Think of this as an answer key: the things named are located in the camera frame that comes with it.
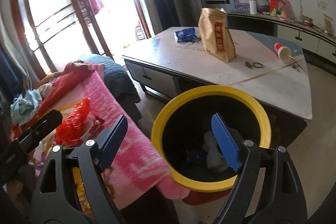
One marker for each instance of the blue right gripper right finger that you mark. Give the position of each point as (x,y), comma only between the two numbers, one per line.
(228,146)

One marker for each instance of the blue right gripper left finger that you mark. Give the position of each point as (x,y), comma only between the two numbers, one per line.
(109,141)

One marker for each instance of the white crumpled trash in bin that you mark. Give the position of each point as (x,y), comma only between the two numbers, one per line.
(215,160)

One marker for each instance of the yellow rimmed trash bin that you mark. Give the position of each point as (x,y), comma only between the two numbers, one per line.
(178,133)

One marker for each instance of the pink patterned blanket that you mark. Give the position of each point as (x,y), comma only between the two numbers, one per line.
(138,166)

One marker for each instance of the red crinkled wrapper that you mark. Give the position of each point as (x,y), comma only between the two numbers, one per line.
(72,128)

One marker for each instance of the light blue cloth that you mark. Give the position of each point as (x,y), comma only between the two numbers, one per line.
(25,106)

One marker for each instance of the dark blue quilted cushion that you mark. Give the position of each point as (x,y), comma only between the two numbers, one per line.
(116,78)

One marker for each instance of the small brown trinket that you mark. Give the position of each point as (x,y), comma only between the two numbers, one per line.
(249,65)

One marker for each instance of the red garment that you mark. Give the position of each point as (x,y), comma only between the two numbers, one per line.
(55,90)

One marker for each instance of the white coffee table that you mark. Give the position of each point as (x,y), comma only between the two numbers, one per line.
(170,68)

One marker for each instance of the brown paper bag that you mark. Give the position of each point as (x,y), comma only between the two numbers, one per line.
(215,36)

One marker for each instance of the red white paper cup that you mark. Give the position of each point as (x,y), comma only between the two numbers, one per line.
(284,53)

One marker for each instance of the blue snack packet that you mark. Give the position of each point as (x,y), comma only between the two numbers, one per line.
(185,35)

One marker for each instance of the white black tv cabinet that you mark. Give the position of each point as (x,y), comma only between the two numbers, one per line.
(318,47)

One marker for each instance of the round table mirror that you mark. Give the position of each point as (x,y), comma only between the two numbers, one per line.
(263,6)

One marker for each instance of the brown framed glass door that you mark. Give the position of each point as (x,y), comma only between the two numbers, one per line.
(54,32)

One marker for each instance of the red framed picture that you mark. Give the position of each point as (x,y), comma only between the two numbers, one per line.
(280,8)

